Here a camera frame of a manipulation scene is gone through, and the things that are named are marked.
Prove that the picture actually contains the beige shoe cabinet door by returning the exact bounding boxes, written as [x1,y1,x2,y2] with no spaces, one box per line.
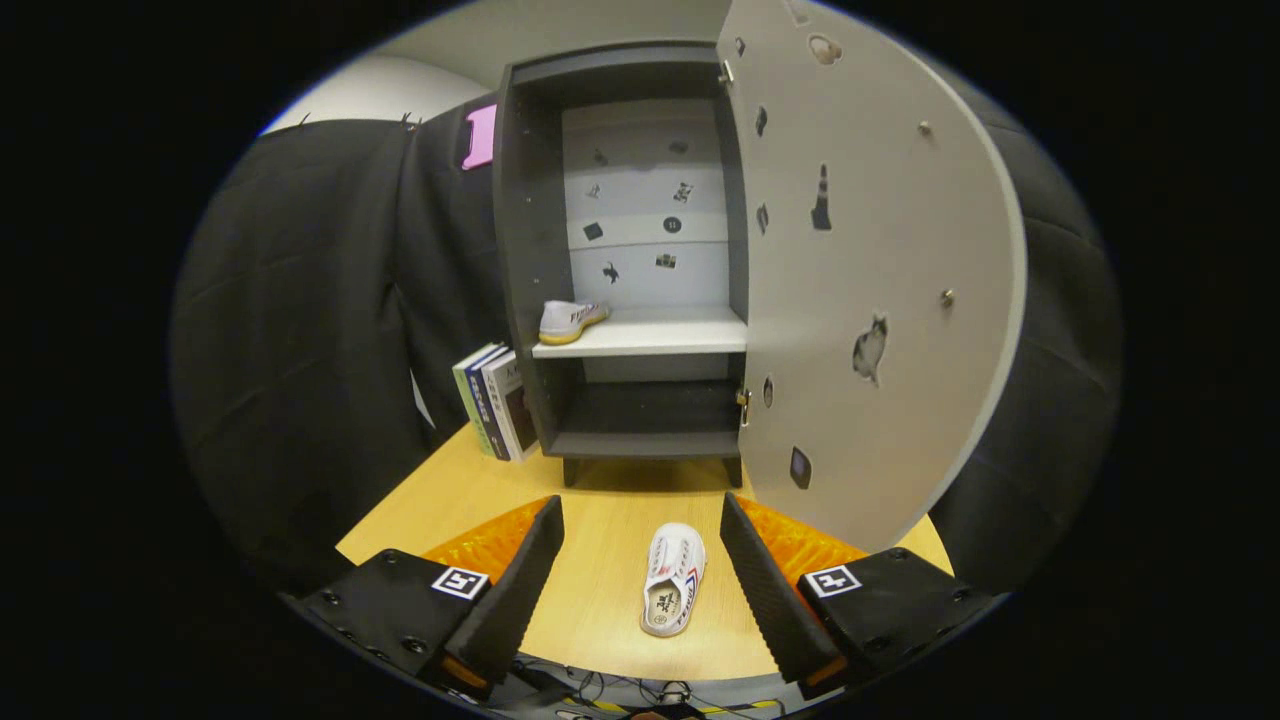
[715,0,1029,554]

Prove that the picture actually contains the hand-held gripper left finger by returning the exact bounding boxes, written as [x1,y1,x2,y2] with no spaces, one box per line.
[288,494,566,701]

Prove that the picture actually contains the green and white book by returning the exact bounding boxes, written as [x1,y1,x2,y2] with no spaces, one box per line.
[452,343,507,459]

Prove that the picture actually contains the black cables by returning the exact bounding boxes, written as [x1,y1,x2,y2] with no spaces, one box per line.
[500,655,791,720]

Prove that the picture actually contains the white and black book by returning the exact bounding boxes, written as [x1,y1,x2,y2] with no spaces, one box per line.
[482,350,542,463]

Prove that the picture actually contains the black backdrop cloth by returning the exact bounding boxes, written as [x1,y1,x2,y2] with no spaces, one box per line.
[170,95,1126,601]

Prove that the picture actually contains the white shoe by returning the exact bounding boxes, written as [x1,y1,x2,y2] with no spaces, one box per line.
[641,522,708,638]
[538,300,611,346]

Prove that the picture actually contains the dark blue book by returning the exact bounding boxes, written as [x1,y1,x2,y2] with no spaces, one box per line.
[465,346,515,462]

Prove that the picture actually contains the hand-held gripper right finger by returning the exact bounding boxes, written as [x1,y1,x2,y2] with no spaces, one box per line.
[718,490,1006,701]

